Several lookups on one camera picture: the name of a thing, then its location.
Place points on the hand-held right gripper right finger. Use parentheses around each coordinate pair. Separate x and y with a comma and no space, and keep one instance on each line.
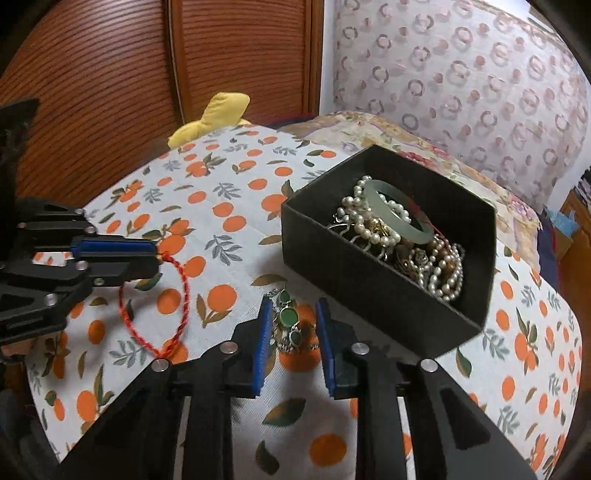
(326,350)

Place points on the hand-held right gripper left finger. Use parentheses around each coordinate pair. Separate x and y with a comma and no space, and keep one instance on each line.
(262,350)

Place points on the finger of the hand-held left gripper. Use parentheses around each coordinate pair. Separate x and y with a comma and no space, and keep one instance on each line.
(124,272)
(115,248)

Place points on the black cardboard box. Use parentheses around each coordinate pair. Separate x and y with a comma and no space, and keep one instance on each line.
(369,286)

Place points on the pile of mixed jewelry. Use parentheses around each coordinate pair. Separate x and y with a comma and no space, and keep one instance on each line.
(443,277)

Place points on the pale jade bangle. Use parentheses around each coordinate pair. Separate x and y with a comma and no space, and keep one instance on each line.
(374,199)

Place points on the wooden louvered wardrobe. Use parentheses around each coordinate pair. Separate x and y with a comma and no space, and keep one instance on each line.
(115,92)

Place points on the orange-print tablecloth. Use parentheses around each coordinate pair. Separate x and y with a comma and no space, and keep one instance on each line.
(231,194)

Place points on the yellow plush toy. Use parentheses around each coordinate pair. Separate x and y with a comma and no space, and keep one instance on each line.
(221,110)

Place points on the dark blue bedsheet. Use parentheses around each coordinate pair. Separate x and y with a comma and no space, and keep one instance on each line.
(547,258)

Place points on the wooden side cabinet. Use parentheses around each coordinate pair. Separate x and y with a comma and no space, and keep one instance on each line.
(570,244)

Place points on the teal tissue box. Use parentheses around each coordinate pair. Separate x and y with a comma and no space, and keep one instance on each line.
(561,219)

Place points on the sheer circle-pattern curtain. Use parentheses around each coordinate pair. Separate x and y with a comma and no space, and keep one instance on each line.
(461,69)

